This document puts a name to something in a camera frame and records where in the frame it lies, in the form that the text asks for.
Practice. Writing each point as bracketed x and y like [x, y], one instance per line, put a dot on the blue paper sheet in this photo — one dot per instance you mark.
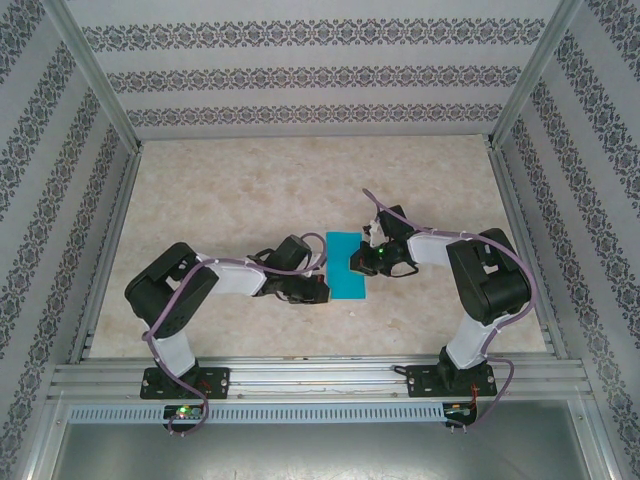
[345, 287]

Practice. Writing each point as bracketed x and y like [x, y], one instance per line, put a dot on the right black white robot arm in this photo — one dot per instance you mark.
[495, 280]

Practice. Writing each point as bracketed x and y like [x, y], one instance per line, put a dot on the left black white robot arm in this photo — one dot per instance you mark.
[235, 280]

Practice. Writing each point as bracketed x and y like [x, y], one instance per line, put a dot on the metal sheet tray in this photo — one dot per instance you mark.
[320, 452]

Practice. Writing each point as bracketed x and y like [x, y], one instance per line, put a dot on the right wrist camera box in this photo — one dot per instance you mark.
[372, 231]

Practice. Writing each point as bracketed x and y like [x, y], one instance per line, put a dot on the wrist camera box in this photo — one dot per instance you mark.
[323, 262]
[372, 231]

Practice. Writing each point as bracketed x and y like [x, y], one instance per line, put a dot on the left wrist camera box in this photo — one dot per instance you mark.
[323, 262]

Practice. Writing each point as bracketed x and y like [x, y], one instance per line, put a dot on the aluminium mounting rail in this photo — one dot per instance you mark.
[320, 382]

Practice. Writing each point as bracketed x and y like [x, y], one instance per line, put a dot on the aluminium table side rail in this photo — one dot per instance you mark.
[117, 215]
[520, 215]

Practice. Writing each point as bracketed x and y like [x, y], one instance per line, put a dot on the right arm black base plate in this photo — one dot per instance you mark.
[425, 382]

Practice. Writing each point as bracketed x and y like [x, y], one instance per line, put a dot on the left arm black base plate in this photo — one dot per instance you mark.
[220, 382]

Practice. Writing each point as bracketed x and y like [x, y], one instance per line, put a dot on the aluminium frame post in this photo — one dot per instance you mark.
[100, 85]
[530, 85]

